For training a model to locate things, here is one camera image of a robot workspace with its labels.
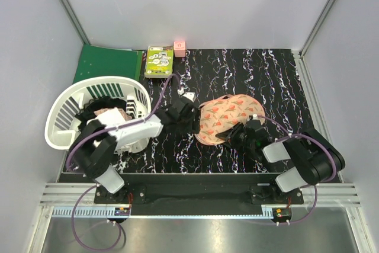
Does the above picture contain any green card box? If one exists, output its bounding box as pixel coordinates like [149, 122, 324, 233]
[144, 46, 174, 79]

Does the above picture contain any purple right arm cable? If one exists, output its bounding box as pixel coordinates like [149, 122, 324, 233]
[245, 115, 338, 226]

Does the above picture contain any white slotted cable duct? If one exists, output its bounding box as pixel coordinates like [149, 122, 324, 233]
[52, 206, 131, 219]

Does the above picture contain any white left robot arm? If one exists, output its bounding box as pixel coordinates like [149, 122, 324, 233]
[67, 96, 200, 203]

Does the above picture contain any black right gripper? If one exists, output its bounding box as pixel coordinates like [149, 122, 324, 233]
[216, 121, 255, 150]

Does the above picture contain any white plastic laundry basket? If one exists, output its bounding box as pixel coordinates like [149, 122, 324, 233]
[44, 76, 152, 150]

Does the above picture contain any green cutting mat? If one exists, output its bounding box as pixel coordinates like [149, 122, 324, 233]
[73, 44, 143, 84]

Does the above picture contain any pink mesh bra laundry bag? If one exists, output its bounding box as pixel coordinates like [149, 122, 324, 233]
[195, 94, 265, 146]

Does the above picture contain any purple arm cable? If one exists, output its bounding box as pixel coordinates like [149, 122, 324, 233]
[65, 73, 186, 249]
[245, 115, 338, 226]

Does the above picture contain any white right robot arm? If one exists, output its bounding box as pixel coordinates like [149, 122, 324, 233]
[216, 119, 346, 204]

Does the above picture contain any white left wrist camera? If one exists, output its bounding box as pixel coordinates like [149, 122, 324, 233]
[177, 87, 196, 102]

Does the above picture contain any black lace bra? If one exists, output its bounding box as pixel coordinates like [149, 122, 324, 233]
[75, 96, 127, 132]

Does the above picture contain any small pink box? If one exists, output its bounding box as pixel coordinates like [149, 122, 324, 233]
[174, 41, 186, 57]

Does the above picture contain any black patterned table mat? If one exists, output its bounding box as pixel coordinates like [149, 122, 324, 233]
[112, 49, 313, 174]

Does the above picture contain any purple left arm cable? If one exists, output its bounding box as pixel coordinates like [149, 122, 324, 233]
[65, 73, 186, 249]

